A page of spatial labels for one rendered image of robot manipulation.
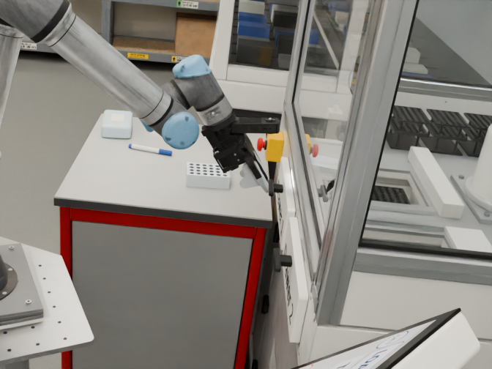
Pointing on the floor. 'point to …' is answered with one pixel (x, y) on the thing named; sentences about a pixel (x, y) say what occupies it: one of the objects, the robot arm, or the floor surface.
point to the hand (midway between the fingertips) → (267, 183)
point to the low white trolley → (160, 255)
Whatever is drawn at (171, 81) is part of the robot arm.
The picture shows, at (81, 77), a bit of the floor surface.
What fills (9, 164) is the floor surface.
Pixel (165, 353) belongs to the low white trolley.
